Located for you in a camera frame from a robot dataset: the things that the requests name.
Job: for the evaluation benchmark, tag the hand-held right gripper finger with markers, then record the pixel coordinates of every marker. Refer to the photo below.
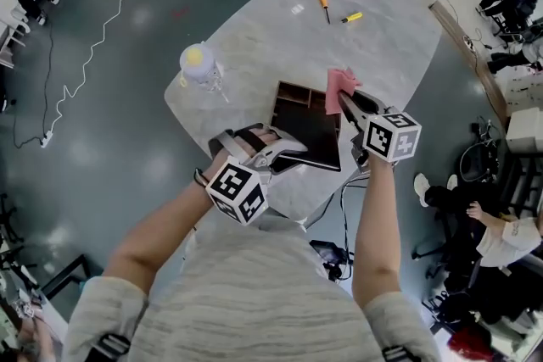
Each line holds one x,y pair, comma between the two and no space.
352,114
373,104

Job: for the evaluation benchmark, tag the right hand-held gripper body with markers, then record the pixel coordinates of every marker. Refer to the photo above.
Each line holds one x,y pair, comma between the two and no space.
392,137

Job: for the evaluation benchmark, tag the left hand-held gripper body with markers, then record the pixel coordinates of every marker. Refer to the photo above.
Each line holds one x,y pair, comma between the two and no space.
235,191

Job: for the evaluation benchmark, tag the black tablet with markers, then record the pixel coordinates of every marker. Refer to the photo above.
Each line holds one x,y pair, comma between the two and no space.
309,135

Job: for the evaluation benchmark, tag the pink cloth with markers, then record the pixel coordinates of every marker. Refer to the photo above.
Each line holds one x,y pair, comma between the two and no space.
339,89

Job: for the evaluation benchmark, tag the person's left forearm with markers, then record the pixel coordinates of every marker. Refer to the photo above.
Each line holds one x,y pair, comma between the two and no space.
157,237

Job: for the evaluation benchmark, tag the person's right forearm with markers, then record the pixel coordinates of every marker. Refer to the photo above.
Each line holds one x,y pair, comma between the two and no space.
375,233

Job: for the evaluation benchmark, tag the person's left hand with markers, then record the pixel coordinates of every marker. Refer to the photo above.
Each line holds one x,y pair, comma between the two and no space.
265,137

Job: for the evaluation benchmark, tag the black wristband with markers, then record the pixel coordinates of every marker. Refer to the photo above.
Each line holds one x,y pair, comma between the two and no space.
200,177

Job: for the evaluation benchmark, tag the brown wooden box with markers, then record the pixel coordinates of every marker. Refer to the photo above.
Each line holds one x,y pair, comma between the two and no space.
297,95

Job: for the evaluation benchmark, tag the yellow marker pen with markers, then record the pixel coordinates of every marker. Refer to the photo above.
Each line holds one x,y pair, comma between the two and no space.
354,17

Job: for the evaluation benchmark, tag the black round bin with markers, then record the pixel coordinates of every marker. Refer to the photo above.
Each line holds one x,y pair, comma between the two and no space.
481,165

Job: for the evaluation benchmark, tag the black device on floor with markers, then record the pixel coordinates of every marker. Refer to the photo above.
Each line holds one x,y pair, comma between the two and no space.
328,256

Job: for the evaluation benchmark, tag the long wooden plank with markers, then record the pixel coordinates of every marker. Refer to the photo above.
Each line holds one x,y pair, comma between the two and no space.
466,55

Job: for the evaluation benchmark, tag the person's grey striped shirt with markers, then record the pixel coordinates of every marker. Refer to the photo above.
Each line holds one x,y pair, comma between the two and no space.
254,301

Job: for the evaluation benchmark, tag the black office chair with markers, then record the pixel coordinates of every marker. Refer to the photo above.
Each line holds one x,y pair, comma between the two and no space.
445,250

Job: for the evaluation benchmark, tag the clear bottle with yellow cap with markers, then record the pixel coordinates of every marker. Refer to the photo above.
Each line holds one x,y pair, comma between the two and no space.
197,63

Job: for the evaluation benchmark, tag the white storage box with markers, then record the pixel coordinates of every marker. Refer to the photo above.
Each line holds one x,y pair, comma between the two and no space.
526,131

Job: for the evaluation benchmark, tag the white power strip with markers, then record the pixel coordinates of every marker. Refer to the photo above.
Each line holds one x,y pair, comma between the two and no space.
46,139

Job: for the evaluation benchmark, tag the red bag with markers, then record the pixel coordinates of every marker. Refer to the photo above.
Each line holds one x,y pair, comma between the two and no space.
471,341

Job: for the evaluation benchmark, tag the black metal frame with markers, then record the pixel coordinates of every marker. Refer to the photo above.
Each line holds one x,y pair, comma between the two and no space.
63,280

